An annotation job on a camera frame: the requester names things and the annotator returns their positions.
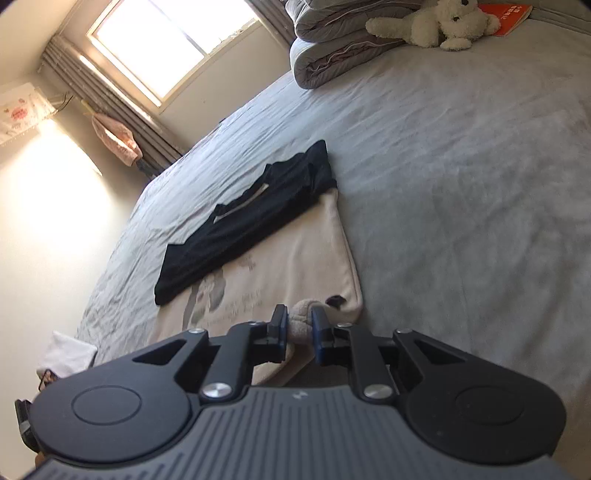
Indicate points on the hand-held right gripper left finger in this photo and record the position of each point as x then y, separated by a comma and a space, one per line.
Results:
281, 332

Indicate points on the white folded cloth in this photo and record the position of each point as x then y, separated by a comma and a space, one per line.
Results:
69, 353

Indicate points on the yellow stick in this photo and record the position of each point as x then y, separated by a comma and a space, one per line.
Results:
87, 107

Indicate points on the pink hanging garment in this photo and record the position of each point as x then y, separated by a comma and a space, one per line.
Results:
117, 141

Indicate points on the air conditioner with printed cover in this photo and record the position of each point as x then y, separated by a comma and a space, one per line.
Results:
21, 113

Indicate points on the grey folded quilt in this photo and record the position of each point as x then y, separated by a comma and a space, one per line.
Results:
332, 18
332, 60

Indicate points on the bed with grey sheet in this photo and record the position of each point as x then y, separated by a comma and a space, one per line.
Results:
461, 184

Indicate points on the window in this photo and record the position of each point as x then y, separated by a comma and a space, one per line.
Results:
161, 46

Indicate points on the beige T-shirt with black sleeves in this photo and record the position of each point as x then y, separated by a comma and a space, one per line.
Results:
286, 249

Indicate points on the grey star-print curtain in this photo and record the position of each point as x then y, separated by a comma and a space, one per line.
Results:
274, 18
115, 97

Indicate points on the orange book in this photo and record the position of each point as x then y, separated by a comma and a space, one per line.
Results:
512, 16

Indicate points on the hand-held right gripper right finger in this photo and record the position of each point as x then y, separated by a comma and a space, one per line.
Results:
318, 334

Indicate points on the white plush dog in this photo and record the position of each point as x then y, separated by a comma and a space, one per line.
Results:
429, 23

